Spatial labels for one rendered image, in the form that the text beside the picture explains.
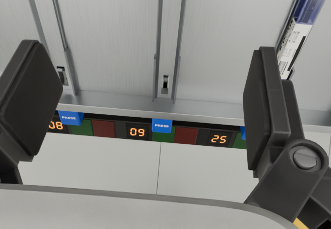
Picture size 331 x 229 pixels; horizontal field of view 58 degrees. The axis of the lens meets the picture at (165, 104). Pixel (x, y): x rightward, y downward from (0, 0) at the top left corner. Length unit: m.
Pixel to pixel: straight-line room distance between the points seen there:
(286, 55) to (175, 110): 0.12
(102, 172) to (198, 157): 0.35
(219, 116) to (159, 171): 0.78
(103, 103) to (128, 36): 0.08
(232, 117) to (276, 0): 0.13
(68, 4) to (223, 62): 0.15
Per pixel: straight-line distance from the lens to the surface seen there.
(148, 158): 1.08
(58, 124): 0.42
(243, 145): 0.42
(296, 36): 0.28
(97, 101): 0.33
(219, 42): 0.29
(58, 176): 1.16
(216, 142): 0.41
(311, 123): 0.36
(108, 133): 0.41
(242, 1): 0.27
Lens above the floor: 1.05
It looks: 87 degrees down
